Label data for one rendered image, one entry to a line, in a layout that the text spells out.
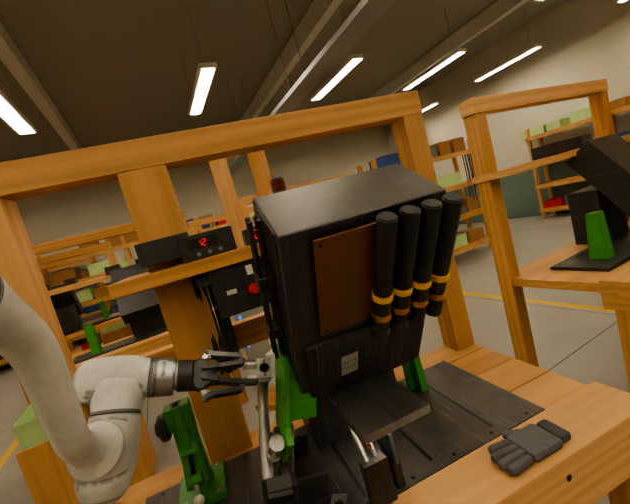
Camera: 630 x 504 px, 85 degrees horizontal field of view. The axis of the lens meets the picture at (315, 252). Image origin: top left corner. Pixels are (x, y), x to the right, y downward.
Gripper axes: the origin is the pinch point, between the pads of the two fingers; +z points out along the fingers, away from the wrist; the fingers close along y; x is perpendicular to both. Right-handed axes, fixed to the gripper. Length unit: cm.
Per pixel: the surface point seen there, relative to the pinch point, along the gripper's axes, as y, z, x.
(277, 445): -18.4, 2.9, -0.8
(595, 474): -38, 73, -19
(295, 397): -10.1, 6.9, -7.1
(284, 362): -4.3, 3.1, -14.0
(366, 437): -23.8, 15.5, -20.6
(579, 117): 535, 736, 28
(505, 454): -30, 53, -16
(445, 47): 755, 500, 25
